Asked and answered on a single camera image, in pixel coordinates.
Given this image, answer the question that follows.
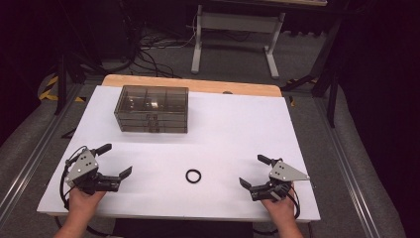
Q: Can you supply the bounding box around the black metal stand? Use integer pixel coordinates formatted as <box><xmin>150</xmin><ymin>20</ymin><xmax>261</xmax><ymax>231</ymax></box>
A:
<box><xmin>53</xmin><ymin>51</ymin><xmax>107</xmax><ymax>116</ymax></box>
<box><xmin>280</xmin><ymin>14</ymin><xmax>343</xmax><ymax>129</ymax></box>

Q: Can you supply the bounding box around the white metal stand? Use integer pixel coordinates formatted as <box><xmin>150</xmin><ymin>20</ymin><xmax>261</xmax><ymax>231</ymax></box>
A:
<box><xmin>190</xmin><ymin>0</ymin><xmax>329</xmax><ymax>80</ymax></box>

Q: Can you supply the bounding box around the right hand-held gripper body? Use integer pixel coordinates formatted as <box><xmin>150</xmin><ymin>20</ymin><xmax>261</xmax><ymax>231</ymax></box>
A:
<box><xmin>249</xmin><ymin>159</ymin><xmax>311</xmax><ymax>202</ymax></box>

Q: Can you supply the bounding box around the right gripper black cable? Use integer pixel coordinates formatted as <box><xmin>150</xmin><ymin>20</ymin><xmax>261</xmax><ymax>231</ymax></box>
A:
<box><xmin>283</xmin><ymin>182</ymin><xmax>302</xmax><ymax>221</ymax></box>

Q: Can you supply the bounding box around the aluminium floor rail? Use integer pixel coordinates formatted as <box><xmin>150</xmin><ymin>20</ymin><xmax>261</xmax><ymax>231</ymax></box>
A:
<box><xmin>0</xmin><ymin>83</ymin><xmax>84</xmax><ymax>226</ymax></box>
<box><xmin>312</xmin><ymin>96</ymin><xmax>381</xmax><ymax>238</ymax></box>

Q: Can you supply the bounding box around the person's left hand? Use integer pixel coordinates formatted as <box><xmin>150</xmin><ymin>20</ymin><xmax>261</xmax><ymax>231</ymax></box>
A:
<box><xmin>66</xmin><ymin>187</ymin><xmax>107</xmax><ymax>213</ymax></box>

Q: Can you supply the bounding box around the black ring hair tie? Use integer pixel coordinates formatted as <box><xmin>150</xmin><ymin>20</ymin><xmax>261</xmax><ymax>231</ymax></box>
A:
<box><xmin>185</xmin><ymin>169</ymin><xmax>202</xmax><ymax>184</ymax></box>

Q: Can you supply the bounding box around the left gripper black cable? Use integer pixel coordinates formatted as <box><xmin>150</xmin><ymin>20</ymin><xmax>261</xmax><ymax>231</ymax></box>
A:
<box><xmin>58</xmin><ymin>146</ymin><xmax>89</xmax><ymax>212</ymax></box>

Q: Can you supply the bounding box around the wooden table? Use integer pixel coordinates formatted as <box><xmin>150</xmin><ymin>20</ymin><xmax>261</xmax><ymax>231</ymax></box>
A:
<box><xmin>101</xmin><ymin>73</ymin><xmax>283</xmax><ymax>98</ymax></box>

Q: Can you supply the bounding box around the smoky clear drawer organizer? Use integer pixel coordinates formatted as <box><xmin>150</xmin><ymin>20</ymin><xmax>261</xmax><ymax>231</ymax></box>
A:
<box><xmin>113</xmin><ymin>84</ymin><xmax>190</xmax><ymax>135</ymax></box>

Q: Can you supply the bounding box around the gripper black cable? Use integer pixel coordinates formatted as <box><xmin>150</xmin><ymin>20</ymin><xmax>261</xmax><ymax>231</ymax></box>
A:
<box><xmin>58</xmin><ymin>146</ymin><xmax>89</xmax><ymax>212</ymax></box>
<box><xmin>283</xmin><ymin>182</ymin><xmax>302</xmax><ymax>221</ymax></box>

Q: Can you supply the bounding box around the person's right hand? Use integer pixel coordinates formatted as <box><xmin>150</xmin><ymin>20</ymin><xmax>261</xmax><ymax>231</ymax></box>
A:
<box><xmin>261</xmin><ymin>189</ymin><xmax>296</xmax><ymax>222</ymax></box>

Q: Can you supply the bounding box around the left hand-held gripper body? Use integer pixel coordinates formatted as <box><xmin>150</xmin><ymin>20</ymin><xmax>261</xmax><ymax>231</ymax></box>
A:
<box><xmin>64</xmin><ymin>148</ymin><xmax>122</xmax><ymax>196</ymax></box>

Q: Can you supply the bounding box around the bundle of floor cables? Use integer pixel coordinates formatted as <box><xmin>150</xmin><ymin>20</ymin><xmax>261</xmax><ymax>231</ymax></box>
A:
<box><xmin>127</xmin><ymin>31</ymin><xmax>196</xmax><ymax>79</ymax></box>

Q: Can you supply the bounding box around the white table cover board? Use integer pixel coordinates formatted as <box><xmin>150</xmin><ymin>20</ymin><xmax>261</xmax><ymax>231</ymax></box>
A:
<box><xmin>37</xmin><ymin>84</ymin><xmax>322</xmax><ymax>223</ymax></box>

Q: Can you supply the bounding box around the dark curtain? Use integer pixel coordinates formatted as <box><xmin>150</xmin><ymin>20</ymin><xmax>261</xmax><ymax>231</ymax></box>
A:
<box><xmin>0</xmin><ymin>0</ymin><xmax>65</xmax><ymax>147</ymax></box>
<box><xmin>339</xmin><ymin>0</ymin><xmax>420</xmax><ymax>238</ymax></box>

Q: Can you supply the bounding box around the smoky clear bottom drawer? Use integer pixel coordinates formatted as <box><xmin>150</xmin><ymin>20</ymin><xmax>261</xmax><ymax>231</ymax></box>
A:
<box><xmin>119</xmin><ymin>124</ymin><xmax>189</xmax><ymax>135</ymax></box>

